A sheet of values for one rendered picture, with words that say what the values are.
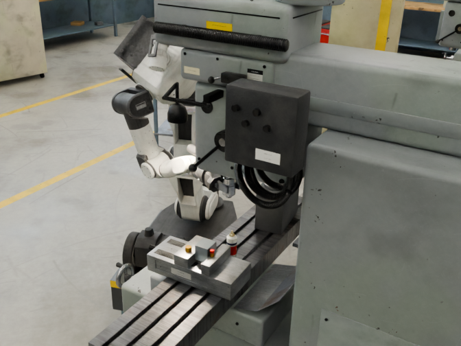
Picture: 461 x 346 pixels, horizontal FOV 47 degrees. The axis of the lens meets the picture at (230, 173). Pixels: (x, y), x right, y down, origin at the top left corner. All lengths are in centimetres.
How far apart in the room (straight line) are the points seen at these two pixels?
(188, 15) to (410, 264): 95
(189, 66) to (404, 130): 68
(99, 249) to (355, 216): 265
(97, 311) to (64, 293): 28
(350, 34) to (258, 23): 191
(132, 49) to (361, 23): 160
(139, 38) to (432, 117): 127
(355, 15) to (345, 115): 193
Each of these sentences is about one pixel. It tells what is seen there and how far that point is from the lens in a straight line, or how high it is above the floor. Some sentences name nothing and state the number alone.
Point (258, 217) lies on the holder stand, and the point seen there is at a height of 99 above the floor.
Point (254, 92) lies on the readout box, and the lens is 130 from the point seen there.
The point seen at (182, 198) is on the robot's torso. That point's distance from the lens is 284.
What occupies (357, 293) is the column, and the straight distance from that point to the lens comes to 159.
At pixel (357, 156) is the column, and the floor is 155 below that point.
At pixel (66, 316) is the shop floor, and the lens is 334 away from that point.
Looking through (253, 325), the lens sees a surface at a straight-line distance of 193.
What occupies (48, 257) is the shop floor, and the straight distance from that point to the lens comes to 387.
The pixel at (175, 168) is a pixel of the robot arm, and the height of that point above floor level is 122.
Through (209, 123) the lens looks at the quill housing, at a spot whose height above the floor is 150.
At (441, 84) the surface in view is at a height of 174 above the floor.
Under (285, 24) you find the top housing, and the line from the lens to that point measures 151.
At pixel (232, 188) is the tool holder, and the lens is 190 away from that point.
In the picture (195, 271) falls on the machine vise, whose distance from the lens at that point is 187.
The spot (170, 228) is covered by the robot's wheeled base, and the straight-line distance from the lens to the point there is 294.
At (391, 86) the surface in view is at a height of 172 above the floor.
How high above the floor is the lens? 209
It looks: 25 degrees down
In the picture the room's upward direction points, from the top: 2 degrees clockwise
